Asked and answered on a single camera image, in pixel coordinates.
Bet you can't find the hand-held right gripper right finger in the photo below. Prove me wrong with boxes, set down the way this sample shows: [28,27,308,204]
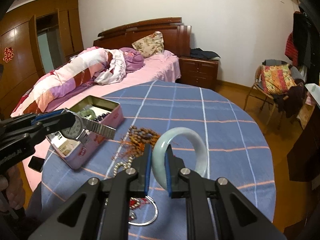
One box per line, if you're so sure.
[165,144,288,240]

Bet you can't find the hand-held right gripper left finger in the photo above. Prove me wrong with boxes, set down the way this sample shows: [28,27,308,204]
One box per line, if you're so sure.
[27,144,153,240]

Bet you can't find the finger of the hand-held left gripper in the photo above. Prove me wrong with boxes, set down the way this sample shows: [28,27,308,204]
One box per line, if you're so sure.
[0,109,66,130]
[25,111,79,143]

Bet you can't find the silver wristwatch with metal band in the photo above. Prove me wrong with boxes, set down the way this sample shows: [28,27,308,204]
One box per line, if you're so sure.
[61,108,117,143]

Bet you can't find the brown wooden bead string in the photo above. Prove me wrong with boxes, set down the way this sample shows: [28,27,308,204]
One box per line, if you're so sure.
[111,125,160,160]

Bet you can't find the pale white jade bangle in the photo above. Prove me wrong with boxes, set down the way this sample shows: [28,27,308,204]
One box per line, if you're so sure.
[152,127,208,192]

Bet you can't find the pink metal tin box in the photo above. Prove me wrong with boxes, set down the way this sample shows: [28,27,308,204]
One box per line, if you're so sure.
[46,95,125,170]

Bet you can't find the person's left hand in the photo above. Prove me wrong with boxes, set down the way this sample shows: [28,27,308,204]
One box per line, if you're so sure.
[0,166,25,214]

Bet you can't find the black smartphone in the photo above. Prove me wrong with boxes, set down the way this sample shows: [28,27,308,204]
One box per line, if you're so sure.
[28,156,43,172]

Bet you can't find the green jade bangle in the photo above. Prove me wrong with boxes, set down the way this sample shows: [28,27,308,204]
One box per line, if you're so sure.
[79,109,97,120]

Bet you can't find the brown wooden wardrobe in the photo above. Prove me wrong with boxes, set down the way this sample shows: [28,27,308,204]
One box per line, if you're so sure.
[0,0,84,120]

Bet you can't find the pink patchwork quilt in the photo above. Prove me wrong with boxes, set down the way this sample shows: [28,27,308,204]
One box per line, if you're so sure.
[32,47,118,113]

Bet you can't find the blue plaid tablecloth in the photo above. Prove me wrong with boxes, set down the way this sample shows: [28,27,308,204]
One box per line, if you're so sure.
[41,81,275,240]

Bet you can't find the red paper decoration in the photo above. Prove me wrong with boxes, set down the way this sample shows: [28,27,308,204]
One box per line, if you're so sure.
[2,46,14,62]

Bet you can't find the white floral blanket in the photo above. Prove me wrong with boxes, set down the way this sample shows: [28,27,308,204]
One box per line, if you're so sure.
[95,50,127,85]

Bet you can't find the purple blanket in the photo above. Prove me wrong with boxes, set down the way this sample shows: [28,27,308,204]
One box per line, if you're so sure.
[119,47,145,73]

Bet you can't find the bed with pink sheet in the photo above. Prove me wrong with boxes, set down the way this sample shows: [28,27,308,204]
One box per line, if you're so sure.
[10,49,182,190]

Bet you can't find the wooden nightstand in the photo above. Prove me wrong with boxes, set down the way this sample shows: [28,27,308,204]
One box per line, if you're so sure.
[179,55,220,90]

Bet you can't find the floral pillow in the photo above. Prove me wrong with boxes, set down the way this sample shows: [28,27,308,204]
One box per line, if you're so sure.
[132,31,165,58]

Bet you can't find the wooden chair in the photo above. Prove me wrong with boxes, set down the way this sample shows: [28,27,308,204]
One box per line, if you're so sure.
[246,60,304,125]

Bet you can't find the dark folded clothes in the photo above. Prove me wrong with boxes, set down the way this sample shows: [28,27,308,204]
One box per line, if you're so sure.
[190,47,221,60]

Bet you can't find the dark wooden headboard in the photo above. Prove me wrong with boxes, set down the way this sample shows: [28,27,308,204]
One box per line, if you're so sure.
[93,17,192,57]

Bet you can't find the dark wooden cabinet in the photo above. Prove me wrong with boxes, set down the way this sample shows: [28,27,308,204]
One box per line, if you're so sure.
[286,102,320,183]

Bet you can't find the colourful patterned cushion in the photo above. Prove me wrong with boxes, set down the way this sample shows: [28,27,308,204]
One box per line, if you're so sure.
[260,64,297,95]

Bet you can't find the dark brown garment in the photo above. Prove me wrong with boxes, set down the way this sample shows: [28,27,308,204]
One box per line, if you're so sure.
[275,79,306,118]

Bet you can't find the hanging red garment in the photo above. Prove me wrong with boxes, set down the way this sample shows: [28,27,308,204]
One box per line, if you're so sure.
[285,32,300,66]

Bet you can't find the hanging black coat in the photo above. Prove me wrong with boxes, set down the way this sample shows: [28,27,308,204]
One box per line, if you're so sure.
[292,11,313,66]

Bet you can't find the gold pearl bead bracelet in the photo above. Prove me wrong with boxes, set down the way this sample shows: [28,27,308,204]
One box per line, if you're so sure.
[112,156,134,177]

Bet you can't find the dark purple bead bracelet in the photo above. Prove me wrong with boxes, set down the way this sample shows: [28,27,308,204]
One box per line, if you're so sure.
[94,112,113,123]

